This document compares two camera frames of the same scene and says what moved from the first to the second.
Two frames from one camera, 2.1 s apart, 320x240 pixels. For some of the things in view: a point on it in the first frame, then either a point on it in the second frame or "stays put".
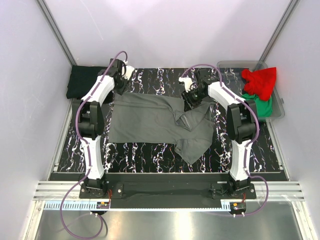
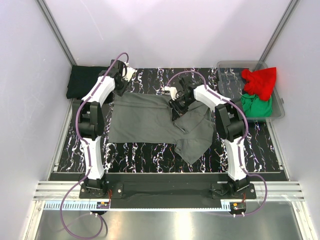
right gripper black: (188, 103) → (174, 105)
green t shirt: (264, 107) stays put
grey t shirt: (161, 119) stays put
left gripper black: (120, 91) stays put
